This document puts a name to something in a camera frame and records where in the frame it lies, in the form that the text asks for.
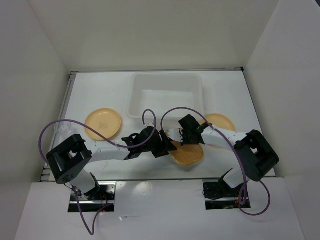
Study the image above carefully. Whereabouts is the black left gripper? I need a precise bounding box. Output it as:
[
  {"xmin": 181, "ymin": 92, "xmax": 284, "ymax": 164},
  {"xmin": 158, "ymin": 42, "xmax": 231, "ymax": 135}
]
[{"xmin": 141, "ymin": 129, "xmax": 177, "ymax": 158}]

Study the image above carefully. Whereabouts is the yellow bear plate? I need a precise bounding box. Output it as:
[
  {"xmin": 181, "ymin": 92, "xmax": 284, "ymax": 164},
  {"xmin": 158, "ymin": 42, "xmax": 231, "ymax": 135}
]
[
  {"xmin": 84, "ymin": 108, "xmax": 122, "ymax": 139},
  {"xmin": 205, "ymin": 113, "xmax": 236, "ymax": 132}
]

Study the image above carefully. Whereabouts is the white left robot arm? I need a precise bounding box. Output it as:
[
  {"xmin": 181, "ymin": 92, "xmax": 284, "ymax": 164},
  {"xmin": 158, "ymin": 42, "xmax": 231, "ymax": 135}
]
[{"xmin": 46, "ymin": 126, "xmax": 177, "ymax": 200}]

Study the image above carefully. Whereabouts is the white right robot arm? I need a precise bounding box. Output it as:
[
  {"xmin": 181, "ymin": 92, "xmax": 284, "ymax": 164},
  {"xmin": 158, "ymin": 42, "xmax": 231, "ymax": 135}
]
[{"xmin": 178, "ymin": 114, "xmax": 279, "ymax": 197}]

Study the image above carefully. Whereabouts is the translucent white plastic bin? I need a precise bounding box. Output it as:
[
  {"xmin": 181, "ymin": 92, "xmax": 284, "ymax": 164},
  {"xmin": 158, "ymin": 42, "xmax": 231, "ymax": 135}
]
[{"xmin": 126, "ymin": 72, "xmax": 205, "ymax": 122}]

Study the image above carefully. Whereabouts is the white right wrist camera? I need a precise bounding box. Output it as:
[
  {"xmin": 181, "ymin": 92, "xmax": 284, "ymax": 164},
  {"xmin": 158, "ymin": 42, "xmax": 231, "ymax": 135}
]
[{"xmin": 167, "ymin": 127, "xmax": 184, "ymax": 143}]

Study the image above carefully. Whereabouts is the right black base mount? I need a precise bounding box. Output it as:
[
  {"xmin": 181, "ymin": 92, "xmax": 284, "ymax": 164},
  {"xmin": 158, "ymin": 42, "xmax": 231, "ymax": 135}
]
[{"xmin": 202, "ymin": 172, "xmax": 243, "ymax": 210}]

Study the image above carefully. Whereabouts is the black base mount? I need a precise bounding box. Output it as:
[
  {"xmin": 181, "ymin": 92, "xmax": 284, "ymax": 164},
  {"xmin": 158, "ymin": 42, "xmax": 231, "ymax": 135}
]
[
  {"xmin": 68, "ymin": 179, "xmax": 116, "ymax": 213},
  {"xmin": 202, "ymin": 172, "xmax": 243, "ymax": 210}
]

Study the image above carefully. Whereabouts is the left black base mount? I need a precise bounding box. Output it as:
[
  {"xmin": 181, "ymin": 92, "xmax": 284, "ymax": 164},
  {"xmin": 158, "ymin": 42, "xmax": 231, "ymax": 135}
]
[{"xmin": 68, "ymin": 179, "xmax": 116, "ymax": 213}]

